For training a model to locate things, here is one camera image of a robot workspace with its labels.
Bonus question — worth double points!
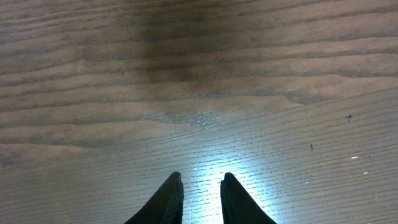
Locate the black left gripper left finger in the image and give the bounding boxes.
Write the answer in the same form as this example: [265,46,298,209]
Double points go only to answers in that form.
[125,172,184,224]

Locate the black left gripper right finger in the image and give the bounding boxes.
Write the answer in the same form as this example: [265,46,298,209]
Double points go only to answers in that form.
[220,172,276,224]

